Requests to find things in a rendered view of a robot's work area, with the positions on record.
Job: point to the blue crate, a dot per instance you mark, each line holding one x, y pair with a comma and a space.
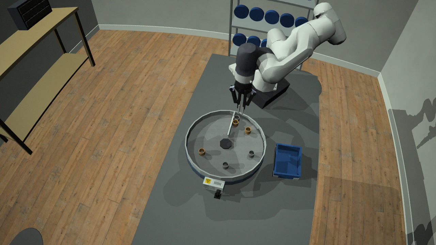
287, 162

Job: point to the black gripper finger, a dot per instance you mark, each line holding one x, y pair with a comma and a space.
238, 101
253, 93

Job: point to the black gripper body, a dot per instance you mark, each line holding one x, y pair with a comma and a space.
247, 87

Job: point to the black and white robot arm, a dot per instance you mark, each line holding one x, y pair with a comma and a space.
264, 67

